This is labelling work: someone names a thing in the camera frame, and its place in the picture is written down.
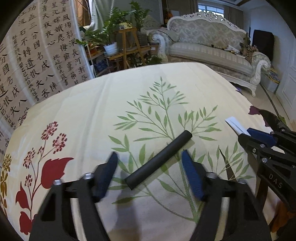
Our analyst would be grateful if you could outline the ornate white sofa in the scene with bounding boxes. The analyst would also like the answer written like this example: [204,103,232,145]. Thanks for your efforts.
[148,12,271,96]

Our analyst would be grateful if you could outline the potted plant white pot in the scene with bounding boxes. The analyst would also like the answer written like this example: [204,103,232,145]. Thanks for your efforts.
[75,7,125,56]

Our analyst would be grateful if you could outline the floral cream tablecloth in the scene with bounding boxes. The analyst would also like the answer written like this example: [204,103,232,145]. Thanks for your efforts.
[1,63,270,240]

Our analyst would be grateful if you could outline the calligraphy folding screen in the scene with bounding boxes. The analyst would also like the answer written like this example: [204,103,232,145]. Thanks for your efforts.
[0,0,94,156]

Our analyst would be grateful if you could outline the tall green plant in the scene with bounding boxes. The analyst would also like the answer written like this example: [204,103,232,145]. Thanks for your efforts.
[129,1,151,31]

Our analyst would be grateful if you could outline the white panel door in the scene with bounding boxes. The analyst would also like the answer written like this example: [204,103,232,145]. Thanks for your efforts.
[276,47,295,120]

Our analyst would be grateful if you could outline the black cylinder tube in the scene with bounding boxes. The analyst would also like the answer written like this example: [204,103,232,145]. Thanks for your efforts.
[125,130,193,190]

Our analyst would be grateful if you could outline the white storage box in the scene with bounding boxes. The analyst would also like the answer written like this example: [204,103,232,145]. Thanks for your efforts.
[260,71,280,93]

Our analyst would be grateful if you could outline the wooden plant stand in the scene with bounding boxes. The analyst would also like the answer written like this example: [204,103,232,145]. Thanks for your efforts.
[107,27,151,69]

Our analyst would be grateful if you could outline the white paper roll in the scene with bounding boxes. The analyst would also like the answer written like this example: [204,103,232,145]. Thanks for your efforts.
[225,116,250,136]

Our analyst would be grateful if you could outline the black television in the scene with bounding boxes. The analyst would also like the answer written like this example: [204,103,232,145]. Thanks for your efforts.
[252,30,274,56]

